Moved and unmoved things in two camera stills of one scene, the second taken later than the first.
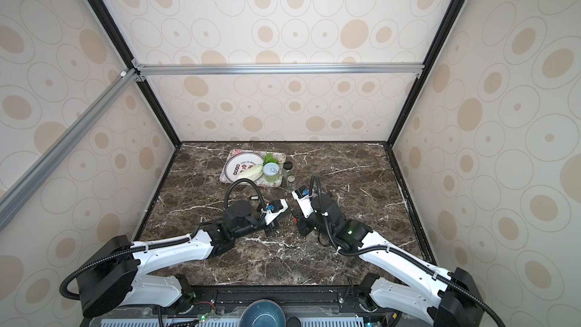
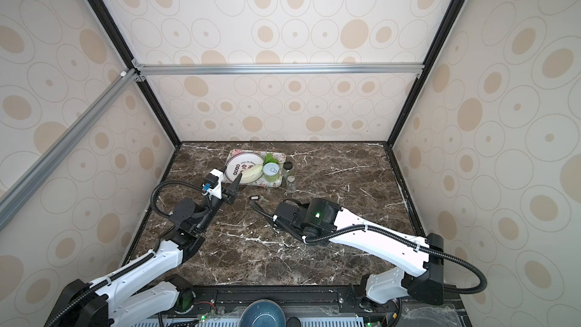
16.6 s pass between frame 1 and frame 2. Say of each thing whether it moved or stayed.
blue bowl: stayed
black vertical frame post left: stayed
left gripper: moved
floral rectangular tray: stayed
